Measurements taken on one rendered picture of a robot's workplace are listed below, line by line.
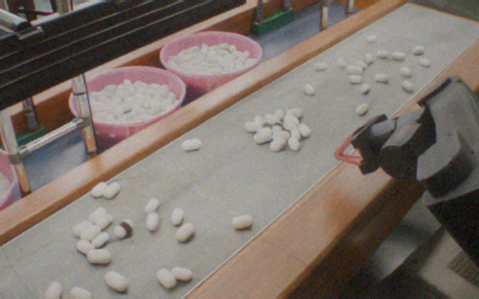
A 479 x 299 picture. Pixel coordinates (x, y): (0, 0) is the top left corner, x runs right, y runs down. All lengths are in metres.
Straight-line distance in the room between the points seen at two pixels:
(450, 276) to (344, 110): 0.44
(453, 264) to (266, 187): 0.51
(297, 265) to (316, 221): 0.10
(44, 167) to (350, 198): 0.65
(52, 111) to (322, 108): 0.63
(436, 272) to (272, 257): 0.53
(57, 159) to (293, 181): 0.53
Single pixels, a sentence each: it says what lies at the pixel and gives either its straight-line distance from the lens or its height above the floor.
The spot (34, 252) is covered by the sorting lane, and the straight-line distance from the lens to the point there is 0.89.
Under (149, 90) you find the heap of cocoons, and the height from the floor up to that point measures 0.74.
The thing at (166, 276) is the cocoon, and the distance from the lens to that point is 0.78.
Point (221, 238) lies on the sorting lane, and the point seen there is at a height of 0.74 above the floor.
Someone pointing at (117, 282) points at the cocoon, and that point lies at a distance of 0.78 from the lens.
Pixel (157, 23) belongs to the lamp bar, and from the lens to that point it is 0.76.
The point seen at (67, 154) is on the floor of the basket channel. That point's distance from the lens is 1.20.
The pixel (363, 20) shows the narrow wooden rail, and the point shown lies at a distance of 1.64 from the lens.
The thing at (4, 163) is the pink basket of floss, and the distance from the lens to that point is 1.09.
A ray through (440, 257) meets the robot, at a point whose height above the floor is 0.47.
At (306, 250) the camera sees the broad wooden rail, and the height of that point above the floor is 0.76.
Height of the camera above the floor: 1.35
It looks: 36 degrees down
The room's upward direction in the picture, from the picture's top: straight up
